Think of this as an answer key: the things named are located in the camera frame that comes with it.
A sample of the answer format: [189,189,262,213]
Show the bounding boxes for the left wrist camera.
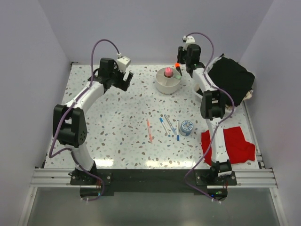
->
[116,53,131,73]

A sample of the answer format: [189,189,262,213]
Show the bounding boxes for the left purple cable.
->
[48,39,120,202]

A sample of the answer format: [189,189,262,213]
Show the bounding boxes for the purple cable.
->
[183,32,236,201]
[48,39,120,202]

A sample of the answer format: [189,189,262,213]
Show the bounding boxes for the orange black highlighter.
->
[174,63,182,76]

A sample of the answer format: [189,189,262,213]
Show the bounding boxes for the red cloth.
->
[201,127,255,165]

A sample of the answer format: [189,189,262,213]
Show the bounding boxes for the blue pen right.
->
[176,120,180,141]

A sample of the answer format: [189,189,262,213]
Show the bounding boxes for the white blue marker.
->
[164,114,176,135]

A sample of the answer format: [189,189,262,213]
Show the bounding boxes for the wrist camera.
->
[182,35,195,51]
[116,53,131,73]

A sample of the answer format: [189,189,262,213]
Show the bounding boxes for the black cloth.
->
[208,56,255,106]

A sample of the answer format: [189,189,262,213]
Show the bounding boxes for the white plastic basket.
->
[193,56,224,97]

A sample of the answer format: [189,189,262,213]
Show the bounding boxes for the orange pen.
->
[146,119,153,144]

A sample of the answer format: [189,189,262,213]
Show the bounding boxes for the pink glue stick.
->
[164,67,174,78]

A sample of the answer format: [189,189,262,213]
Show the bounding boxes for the round beige divided organizer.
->
[155,67,181,94]

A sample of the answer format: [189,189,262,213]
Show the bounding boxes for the beige cloth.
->
[226,89,253,111]

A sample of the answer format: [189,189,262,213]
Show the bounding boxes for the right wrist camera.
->
[182,35,195,51]

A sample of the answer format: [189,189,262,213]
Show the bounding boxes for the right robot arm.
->
[177,44,232,185]

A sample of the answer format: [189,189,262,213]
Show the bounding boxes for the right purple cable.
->
[183,32,236,201]

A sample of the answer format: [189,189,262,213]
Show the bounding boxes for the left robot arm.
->
[53,56,133,186]

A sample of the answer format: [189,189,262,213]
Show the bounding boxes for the blue capped pen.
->
[159,117,171,137]

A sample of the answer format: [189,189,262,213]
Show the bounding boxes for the blue washi tape roll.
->
[180,120,193,137]

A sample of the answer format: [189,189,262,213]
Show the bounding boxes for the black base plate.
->
[68,169,237,198]

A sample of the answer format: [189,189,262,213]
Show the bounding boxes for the aluminium rail frame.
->
[20,65,286,226]

